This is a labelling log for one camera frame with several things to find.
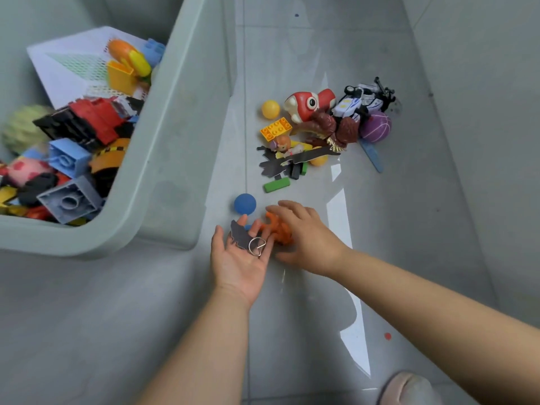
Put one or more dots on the person's left hand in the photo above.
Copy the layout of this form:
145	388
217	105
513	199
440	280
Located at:
236	269

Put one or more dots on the person's right hand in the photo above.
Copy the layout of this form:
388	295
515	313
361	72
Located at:
312	244

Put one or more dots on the person's left thumb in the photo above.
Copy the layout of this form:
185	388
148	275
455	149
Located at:
217	242

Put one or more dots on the person's right thumb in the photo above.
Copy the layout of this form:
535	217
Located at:
287	255

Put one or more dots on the orange toy figure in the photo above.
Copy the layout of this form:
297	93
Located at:
279	232

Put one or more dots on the person's right forearm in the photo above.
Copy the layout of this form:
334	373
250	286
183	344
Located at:
430	328

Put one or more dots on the person's left forearm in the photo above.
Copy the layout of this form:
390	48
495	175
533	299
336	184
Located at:
206	354

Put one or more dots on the blue ball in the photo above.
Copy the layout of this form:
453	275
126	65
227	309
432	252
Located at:
245	204

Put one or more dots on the green rectangular block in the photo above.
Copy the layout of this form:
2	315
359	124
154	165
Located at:
276	185

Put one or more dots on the small dark green block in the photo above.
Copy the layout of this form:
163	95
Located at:
303	168

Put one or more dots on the black cardboard cutout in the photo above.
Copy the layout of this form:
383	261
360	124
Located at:
278	163

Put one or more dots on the yellow ball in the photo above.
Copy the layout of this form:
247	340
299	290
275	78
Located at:
270	109
319	161

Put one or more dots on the large grey storage bin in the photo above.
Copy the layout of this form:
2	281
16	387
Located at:
177	143

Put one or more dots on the small doll figure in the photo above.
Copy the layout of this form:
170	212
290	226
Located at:
282	145

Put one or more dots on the orange studded building brick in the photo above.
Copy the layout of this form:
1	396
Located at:
276	129

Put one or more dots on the blue flat stick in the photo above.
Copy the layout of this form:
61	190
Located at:
372	156

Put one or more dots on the brown monster toy figure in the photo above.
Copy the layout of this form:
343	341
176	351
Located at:
333	128

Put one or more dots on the orange black striped toy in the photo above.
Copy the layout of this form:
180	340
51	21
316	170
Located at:
109	156

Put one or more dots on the red fish toy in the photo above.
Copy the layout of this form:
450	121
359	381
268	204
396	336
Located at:
304	104

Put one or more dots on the grey-blue building brick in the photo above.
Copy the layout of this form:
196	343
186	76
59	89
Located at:
69	201

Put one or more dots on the purple ball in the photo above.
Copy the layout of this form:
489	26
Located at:
376	127

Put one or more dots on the white toy vehicle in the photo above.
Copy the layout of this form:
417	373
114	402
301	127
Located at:
360	101

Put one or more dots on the light blue building brick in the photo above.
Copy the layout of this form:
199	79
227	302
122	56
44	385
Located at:
67	156

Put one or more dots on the red toy vehicle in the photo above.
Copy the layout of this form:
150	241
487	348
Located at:
99	115

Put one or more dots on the black plush toy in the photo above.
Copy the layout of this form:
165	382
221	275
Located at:
36	189

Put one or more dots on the yellow building brick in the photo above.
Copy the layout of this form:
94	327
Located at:
120	77

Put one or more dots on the black toy piece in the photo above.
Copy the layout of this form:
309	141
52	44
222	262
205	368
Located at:
63	126

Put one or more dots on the blue studded building brick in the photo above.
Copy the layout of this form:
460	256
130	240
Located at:
154	50

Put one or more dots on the pink spotted toy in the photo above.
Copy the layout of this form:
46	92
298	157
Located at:
26	170

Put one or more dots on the orange yellow toy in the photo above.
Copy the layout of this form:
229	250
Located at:
128	56

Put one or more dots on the green textured ball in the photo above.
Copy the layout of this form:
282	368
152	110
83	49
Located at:
21	128

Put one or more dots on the white mesh basket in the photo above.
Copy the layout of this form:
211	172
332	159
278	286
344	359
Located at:
71	63

